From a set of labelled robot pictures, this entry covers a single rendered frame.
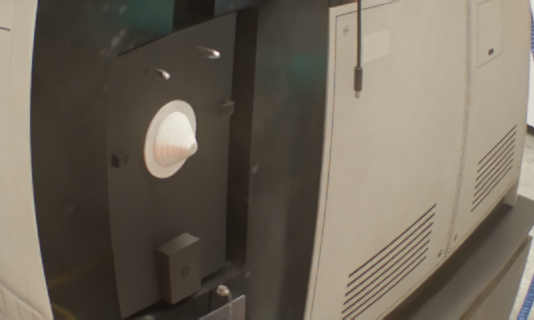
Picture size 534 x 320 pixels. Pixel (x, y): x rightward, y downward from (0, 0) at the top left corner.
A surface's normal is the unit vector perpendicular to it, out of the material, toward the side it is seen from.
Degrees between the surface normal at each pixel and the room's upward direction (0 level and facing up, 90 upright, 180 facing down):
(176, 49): 90
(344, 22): 90
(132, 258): 90
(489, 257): 0
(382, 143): 90
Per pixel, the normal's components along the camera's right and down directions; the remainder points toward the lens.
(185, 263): 0.80, 0.29
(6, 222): -0.60, 0.31
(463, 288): 0.05, -0.91
